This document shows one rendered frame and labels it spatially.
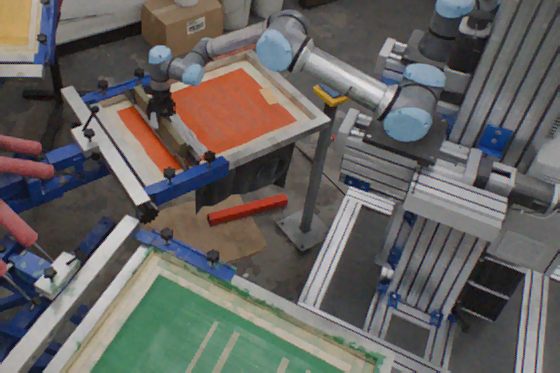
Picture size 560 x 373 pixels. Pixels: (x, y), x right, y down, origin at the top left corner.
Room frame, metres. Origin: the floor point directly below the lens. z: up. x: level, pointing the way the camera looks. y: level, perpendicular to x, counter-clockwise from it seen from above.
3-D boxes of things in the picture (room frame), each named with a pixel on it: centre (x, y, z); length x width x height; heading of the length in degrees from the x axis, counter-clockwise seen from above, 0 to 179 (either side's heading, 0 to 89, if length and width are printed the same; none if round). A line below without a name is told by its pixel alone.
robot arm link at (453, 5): (1.85, -0.85, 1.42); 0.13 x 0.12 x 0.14; 128
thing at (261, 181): (1.65, -0.14, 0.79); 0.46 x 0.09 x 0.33; 123
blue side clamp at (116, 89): (1.87, 0.36, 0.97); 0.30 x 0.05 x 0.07; 123
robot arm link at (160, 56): (1.64, 0.17, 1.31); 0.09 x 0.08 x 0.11; 65
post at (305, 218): (1.97, -0.53, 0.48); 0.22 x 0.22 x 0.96; 33
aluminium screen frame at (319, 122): (1.77, 0.01, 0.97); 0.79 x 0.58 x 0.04; 123
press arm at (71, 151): (1.47, 0.48, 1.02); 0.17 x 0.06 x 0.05; 123
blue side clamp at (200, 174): (1.41, 0.06, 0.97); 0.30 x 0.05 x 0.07; 123
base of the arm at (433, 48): (1.85, -0.85, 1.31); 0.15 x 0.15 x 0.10
